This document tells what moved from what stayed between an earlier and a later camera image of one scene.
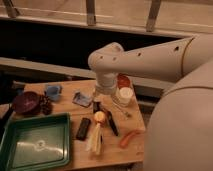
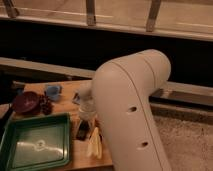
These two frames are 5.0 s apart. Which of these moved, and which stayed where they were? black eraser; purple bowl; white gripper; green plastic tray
Moved: white gripper
Stayed: green plastic tray; purple bowl; black eraser
